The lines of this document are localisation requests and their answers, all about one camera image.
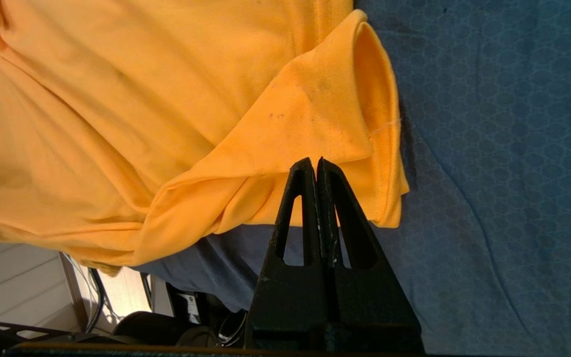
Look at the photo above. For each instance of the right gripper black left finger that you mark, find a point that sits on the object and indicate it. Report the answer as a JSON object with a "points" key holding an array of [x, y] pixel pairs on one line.
{"points": [[290, 297]]}

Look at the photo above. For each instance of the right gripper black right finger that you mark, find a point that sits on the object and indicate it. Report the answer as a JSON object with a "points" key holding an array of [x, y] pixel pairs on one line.
{"points": [[365, 297]]}

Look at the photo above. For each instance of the yellow polo shirt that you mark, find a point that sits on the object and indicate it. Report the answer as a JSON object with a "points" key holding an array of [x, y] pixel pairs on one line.
{"points": [[142, 99]]}

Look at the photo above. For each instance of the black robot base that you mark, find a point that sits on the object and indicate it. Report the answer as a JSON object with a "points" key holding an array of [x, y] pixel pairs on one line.
{"points": [[156, 327]]}

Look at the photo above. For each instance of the bed with blue sheet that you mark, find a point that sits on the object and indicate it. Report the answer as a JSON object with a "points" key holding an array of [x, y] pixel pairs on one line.
{"points": [[513, 148]]}

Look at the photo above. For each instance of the grey upright post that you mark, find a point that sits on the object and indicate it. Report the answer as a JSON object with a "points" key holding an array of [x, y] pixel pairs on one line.
{"points": [[75, 292]]}

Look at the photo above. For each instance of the black metal bracket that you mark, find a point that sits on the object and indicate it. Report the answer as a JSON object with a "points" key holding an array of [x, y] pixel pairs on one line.
{"points": [[18, 332]]}

